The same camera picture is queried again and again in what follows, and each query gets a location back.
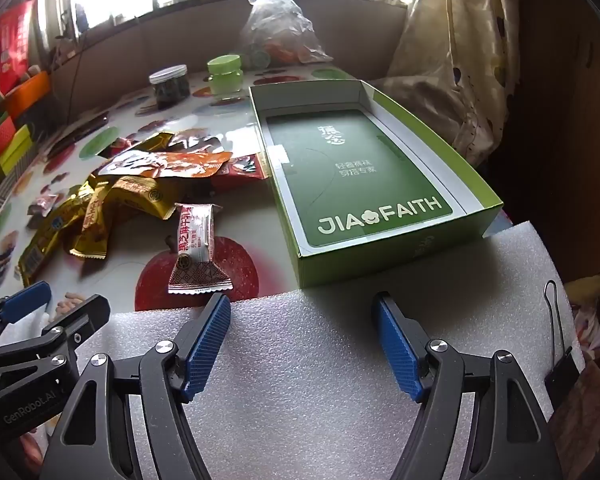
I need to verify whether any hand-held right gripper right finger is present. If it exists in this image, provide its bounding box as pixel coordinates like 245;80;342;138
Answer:
371;291;563;480

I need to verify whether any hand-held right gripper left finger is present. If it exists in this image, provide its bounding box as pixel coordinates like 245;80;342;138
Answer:
40;292;233;480

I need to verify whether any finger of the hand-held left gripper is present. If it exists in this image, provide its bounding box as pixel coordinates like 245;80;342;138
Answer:
0;281;52;348
0;294;112;400

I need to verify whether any gold snack packet blue mark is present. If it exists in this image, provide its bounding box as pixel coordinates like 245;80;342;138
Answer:
19;197;88;286

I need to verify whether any gold foil snack packet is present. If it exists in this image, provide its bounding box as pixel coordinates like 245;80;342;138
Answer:
70;195;113;261

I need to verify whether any small clear candy wrapper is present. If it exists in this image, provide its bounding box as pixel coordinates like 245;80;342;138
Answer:
30;192;58;216

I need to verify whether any white red snack bar packet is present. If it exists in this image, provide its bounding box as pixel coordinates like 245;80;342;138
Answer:
168;203;233;296

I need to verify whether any yellow snack packet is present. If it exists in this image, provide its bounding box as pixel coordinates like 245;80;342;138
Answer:
92;175;178;221

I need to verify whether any large orange snack packet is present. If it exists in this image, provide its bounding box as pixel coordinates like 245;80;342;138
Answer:
98;150;233;179

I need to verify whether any green cardboard box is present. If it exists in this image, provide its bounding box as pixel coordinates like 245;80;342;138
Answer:
248;79;504;289

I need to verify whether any dark red foil snack packet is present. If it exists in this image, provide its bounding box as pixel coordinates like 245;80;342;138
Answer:
174;132;222;154

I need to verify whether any white foam sheet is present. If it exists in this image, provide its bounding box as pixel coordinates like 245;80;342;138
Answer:
0;220;581;480

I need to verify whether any yellow green box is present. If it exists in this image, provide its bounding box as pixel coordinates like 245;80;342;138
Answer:
0;125;33;175

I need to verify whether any fruit print tablecloth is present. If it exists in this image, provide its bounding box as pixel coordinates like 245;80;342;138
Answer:
0;67;511;313

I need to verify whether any black binder clip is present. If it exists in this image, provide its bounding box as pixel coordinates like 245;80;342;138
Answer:
544;280;581;411

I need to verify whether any black phone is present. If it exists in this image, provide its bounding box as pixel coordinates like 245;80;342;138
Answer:
47;115;108;158

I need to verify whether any colourful printed cloth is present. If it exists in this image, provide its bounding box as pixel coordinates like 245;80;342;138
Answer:
550;270;600;480

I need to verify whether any orange box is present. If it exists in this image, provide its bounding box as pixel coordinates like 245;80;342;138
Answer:
2;71;51;116

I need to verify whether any dark jar with silver lid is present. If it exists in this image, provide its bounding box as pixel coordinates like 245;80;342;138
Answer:
149;65;192;110

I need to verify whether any red printed bag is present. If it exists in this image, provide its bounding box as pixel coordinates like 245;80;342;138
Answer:
0;2;36;96

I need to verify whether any green jar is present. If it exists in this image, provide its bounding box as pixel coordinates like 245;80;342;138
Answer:
206;55;244;97

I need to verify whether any brown wooden cabinet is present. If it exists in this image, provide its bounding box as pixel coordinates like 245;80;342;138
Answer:
505;0;600;281

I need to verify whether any cream patterned curtain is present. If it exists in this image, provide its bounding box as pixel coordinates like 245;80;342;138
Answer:
370;0;526;166

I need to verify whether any clear plastic bag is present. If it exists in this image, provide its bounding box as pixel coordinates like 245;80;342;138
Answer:
238;0;333;66

